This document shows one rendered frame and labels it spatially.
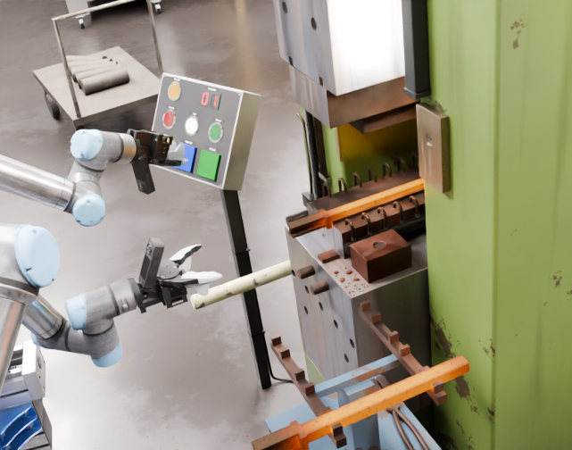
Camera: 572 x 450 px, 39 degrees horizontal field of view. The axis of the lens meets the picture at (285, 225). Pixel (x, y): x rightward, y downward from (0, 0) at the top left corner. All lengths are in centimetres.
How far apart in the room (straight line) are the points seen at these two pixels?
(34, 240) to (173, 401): 156
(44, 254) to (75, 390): 166
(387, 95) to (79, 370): 191
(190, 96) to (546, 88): 118
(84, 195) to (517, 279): 98
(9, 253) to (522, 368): 111
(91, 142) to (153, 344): 149
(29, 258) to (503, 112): 91
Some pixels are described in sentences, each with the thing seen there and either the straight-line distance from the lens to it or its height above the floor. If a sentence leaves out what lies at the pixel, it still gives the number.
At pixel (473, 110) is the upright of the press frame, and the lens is 154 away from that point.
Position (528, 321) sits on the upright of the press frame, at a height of 90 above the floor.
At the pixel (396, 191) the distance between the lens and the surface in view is 206.
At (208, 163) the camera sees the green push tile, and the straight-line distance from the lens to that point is 231.
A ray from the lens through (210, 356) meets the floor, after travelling 319.
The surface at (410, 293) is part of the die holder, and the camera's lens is 195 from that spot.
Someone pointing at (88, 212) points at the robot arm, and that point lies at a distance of 191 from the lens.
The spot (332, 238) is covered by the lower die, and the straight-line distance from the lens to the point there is 201.
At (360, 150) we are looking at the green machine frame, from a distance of 219.
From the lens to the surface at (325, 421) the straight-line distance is 149.
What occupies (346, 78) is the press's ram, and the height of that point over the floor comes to 140.
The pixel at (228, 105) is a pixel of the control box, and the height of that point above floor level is 116.
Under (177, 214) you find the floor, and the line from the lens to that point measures 413.
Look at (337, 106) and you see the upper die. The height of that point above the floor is 132.
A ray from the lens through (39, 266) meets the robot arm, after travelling 160.
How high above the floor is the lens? 205
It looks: 32 degrees down
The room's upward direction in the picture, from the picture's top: 9 degrees counter-clockwise
